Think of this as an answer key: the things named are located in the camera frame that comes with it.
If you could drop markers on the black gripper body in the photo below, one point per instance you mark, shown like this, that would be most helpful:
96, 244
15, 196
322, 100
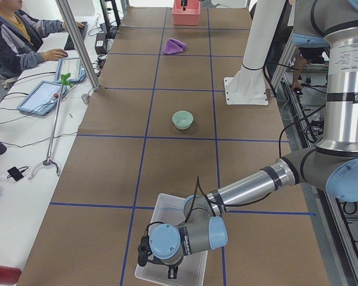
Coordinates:
167, 263

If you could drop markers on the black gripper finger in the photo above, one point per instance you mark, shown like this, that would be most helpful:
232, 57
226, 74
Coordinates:
172, 271

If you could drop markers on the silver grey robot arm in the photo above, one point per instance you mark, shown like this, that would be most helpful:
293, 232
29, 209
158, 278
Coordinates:
330, 164

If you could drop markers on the mint green bowl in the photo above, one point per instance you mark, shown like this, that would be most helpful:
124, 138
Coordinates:
182, 119

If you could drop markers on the red cylinder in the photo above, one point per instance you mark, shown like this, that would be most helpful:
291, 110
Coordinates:
9, 275

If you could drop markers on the blue teach pendant tablet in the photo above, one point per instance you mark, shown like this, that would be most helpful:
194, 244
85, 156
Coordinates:
42, 99

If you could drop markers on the metal reacher grabber tool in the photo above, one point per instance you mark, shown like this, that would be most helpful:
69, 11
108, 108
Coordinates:
48, 163

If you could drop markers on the purple crumpled cloth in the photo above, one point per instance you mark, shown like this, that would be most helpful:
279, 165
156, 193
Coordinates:
174, 46

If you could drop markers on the pink plastic bin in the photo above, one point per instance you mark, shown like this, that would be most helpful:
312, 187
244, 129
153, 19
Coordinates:
186, 13

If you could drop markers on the seated person in hoodie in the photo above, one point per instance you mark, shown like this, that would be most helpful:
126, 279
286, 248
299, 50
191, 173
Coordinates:
21, 36

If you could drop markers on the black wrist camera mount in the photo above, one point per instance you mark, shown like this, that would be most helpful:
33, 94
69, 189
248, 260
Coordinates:
144, 251

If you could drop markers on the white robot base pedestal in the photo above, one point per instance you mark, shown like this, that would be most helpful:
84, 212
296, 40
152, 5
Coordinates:
248, 87

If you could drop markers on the aluminium frame post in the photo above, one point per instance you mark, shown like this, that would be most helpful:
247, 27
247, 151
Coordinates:
72, 28

